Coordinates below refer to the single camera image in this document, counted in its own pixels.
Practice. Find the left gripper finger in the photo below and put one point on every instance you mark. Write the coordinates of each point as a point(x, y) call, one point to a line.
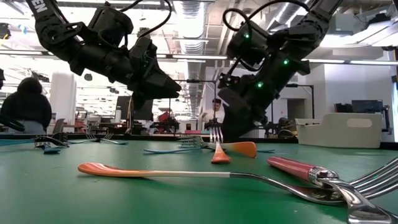
point(140, 96)
point(164, 84)

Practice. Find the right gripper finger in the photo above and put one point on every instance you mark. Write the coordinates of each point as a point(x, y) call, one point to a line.
point(234, 107)
point(237, 132)

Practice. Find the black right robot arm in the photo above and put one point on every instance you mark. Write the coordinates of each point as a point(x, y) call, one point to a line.
point(311, 28)

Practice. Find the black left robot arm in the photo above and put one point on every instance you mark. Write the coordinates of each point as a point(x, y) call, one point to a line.
point(49, 34)

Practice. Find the black computer monitor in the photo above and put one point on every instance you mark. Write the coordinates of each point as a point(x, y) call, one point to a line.
point(148, 114)
point(122, 109)

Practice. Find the person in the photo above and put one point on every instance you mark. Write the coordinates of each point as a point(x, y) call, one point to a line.
point(214, 115)
point(26, 105)

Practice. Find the black background robot gripper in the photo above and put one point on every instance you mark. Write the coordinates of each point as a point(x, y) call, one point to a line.
point(213, 126)

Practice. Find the red object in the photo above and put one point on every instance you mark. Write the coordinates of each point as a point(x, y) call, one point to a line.
point(164, 117)

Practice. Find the long ceiling lamp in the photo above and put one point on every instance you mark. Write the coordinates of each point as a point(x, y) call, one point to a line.
point(367, 63)
point(199, 57)

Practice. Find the gray office chair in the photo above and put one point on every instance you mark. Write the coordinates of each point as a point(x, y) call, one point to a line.
point(59, 126)

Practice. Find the wide black monitor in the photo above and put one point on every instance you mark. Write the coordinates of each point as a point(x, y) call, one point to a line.
point(367, 106)

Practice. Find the green table mat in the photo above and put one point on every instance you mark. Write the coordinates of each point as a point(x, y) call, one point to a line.
point(93, 202)

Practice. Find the black metal stand frame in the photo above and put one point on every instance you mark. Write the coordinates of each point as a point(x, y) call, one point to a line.
point(192, 81)

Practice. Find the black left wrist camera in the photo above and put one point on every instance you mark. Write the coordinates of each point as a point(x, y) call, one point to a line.
point(112, 25)

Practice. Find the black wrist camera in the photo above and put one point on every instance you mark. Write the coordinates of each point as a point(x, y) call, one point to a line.
point(112, 25)
point(248, 46)

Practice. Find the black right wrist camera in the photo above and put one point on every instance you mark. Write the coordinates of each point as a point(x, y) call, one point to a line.
point(248, 46)

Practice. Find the silver ventilation duct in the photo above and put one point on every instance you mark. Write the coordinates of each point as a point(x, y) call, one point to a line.
point(189, 31)

